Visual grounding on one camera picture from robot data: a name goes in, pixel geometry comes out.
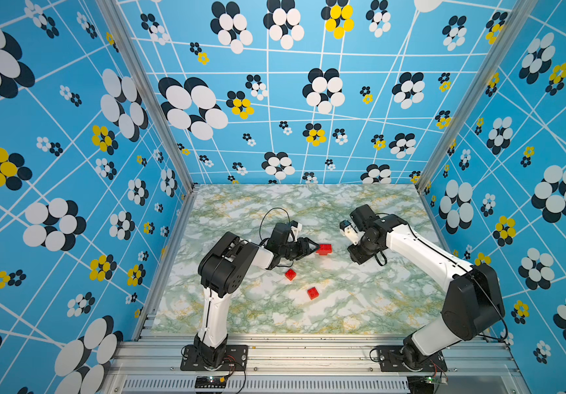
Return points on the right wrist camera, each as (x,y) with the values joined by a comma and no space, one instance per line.
(350,232)

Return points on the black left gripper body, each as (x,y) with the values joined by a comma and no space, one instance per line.
(293,249)

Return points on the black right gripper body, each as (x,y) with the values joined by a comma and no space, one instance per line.
(361,250)

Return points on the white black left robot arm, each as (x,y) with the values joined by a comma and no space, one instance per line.
(222,271)

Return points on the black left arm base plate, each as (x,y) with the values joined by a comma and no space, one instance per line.
(205,359)

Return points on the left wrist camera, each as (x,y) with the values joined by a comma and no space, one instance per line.
(295,228)

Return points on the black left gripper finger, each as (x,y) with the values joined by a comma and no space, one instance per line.
(310,244)
(306,254)

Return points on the aluminium left table rail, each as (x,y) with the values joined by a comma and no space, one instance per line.
(163,271)

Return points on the long red lego brick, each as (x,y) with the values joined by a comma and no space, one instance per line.
(324,249)

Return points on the aluminium corner post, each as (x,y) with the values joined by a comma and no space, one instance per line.
(517,19)
(116,25)

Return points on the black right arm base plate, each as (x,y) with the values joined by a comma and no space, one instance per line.
(406,359)

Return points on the controller board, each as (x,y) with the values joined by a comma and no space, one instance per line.
(214,383)
(424,385)

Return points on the right controller board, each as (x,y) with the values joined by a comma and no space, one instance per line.
(424,385)

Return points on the aluminium right corner post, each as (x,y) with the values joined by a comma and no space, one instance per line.
(517,19)

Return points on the small red lego brick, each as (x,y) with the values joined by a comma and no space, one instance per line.
(313,293)

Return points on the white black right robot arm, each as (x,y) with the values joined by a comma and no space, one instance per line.
(402,239)

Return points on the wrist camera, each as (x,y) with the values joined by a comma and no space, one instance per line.
(350,232)
(295,228)

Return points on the left controller board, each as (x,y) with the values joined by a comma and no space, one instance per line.
(214,383)

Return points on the aluminium left corner post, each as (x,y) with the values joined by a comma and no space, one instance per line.
(116,25)

